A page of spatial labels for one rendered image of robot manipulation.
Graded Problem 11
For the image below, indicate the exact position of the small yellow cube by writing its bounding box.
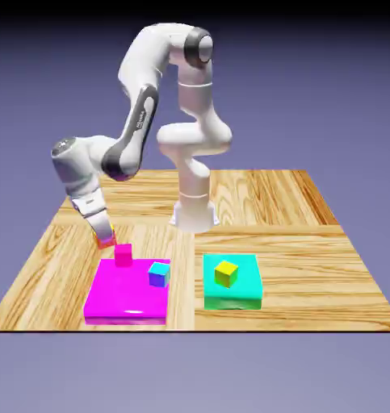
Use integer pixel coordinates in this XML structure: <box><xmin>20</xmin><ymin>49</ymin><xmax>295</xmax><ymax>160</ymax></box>
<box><xmin>214</xmin><ymin>260</ymin><xmax>240</xmax><ymax>289</ymax></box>

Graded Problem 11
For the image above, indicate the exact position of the large magenta box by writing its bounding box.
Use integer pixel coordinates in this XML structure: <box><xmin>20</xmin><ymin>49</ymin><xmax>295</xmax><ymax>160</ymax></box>
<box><xmin>83</xmin><ymin>257</ymin><xmax>172</xmax><ymax>326</ymax></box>

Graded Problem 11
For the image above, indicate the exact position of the small orange cube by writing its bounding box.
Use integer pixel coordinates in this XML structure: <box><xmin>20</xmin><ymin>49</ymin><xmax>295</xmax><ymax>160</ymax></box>
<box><xmin>96</xmin><ymin>225</ymin><xmax>118</xmax><ymax>250</ymax></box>

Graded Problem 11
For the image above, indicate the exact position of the small pink cube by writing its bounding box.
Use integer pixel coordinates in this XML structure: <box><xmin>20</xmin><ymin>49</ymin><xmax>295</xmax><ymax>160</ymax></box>
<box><xmin>114</xmin><ymin>243</ymin><xmax>133</xmax><ymax>268</ymax></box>

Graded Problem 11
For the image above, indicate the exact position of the large turquoise box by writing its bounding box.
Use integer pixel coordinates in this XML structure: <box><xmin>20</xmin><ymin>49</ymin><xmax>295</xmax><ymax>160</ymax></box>
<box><xmin>203</xmin><ymin>253</ymin><xmax>264</xmax><ymax>311</ymax></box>

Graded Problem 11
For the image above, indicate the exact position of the small blue cube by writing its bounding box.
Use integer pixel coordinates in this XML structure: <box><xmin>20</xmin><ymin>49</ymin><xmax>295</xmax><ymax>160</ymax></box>
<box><xmin>148</xmin><ymin>261</ymin><xmax>171</xmax><ymax>289</ymax></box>

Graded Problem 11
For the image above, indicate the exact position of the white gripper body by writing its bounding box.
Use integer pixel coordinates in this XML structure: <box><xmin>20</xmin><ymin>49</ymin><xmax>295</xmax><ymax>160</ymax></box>
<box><xmin>84</xmin><ymin>207</ymin><xmax>115</xmax><ymax>241</ymax></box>

